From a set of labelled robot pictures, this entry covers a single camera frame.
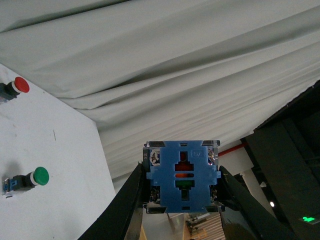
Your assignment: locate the yellow push button switch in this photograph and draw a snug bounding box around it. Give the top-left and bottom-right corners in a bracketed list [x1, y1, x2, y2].
[143, 140, 225, 214]

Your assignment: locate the green push button switch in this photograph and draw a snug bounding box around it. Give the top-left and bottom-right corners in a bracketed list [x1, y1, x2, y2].
[2, 166, 50, 198]

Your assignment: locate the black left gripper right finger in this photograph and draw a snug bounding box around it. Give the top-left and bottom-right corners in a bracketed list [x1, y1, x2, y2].
[217, 165, 299, 240]

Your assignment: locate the green exit sign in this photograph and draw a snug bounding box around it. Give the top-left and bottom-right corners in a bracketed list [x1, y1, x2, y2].
[299, 216, 320, 225]

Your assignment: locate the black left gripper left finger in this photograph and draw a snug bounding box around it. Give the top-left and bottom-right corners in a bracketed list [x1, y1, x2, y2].
[79, 163, 148, 240]

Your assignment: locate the red push button switch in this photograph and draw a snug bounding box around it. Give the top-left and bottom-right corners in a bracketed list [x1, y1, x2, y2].
[0, 76, 30, 104]

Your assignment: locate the white pleated curtain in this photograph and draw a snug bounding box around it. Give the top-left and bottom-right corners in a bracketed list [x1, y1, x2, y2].
[0, 0, 320, 179]

